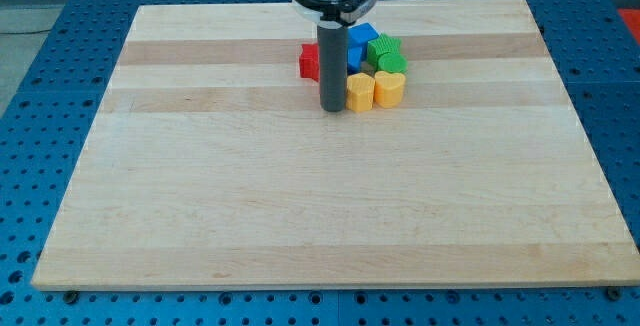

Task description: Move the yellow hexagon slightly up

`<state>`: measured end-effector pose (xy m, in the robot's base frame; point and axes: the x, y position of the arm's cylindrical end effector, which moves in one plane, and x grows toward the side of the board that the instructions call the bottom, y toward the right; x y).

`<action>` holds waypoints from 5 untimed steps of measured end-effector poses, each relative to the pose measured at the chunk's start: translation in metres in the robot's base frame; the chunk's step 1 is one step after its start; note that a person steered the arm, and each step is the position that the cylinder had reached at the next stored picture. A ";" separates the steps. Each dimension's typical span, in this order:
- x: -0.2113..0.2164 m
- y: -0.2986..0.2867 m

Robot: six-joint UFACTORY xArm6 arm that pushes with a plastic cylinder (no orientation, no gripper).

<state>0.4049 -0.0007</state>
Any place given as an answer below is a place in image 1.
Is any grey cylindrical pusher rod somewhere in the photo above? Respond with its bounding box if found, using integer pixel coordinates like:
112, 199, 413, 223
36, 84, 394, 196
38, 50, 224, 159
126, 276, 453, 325
317, 26, 348, 112

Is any yellow hexagon block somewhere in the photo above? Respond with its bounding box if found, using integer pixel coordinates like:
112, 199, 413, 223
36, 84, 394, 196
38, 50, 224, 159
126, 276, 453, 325
346, 73, 375, 113

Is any blue cube block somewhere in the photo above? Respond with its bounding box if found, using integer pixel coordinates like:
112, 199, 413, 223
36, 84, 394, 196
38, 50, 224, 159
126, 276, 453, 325
348, 23, 379, 48

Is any red block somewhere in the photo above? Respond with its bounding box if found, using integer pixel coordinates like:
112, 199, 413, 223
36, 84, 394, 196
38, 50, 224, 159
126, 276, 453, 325
298, 43, 319, 82

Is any green star block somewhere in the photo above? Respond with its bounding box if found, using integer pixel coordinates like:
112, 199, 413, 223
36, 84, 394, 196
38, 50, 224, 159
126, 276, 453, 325
366, 33, 402, 66

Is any green cylinder block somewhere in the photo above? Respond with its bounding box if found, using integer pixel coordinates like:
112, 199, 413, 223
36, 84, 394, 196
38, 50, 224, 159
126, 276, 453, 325
377, 53, 408, 73

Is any yellow heart block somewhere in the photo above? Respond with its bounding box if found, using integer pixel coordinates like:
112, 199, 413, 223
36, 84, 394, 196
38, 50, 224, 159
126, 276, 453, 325
374, 71, 406, 108

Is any light wooden board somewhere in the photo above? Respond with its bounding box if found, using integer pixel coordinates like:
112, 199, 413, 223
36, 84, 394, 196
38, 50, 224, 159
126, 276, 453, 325
32, 0, 639, 291

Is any red object at edge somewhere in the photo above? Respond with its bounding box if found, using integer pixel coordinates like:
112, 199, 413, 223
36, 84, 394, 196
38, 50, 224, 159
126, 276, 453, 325
618, 8, 640, 43

